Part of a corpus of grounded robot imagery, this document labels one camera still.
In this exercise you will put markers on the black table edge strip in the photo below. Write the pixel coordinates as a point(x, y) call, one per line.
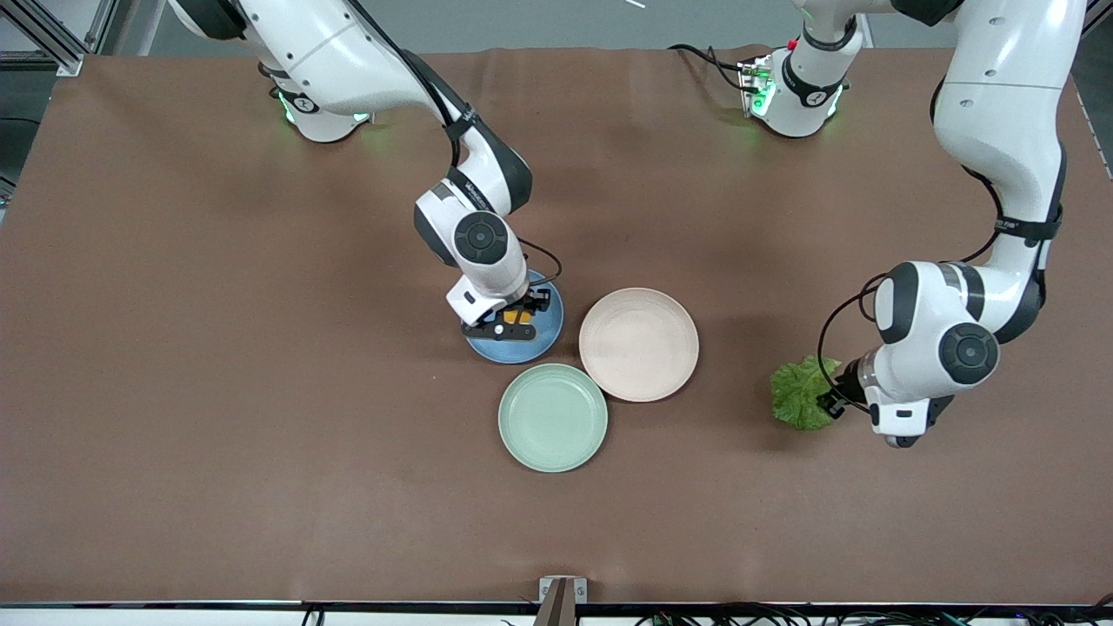
point(174, 603)

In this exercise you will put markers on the light green plate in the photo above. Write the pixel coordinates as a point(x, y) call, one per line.
point(552, 422)

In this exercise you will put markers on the green lettuce leaf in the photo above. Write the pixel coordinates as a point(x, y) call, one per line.
point(800, 396)

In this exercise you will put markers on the blue plate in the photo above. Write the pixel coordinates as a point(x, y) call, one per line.
point(522, 349)

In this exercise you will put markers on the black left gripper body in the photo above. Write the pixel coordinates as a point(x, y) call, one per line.
point(836, 399)

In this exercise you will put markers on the brown table cover cloth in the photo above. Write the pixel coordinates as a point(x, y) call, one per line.
point(261, 391)

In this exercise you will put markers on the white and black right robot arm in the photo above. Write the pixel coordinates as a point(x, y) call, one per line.
point(348, 52)

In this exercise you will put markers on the aluminium frame profile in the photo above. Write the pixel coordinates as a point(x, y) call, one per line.
point(43, 35)

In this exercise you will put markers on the yellow lemon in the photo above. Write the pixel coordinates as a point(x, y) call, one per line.
point(515, 318)

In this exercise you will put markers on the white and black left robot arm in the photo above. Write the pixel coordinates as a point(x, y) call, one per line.
point(1000, 104)

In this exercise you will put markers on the pink plate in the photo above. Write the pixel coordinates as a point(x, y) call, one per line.
point(639, 348)

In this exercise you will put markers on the silver control box with green light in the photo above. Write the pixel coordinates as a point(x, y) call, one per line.
point(756, 87)

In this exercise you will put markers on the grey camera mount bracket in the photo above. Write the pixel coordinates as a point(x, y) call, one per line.
point(562, 596)

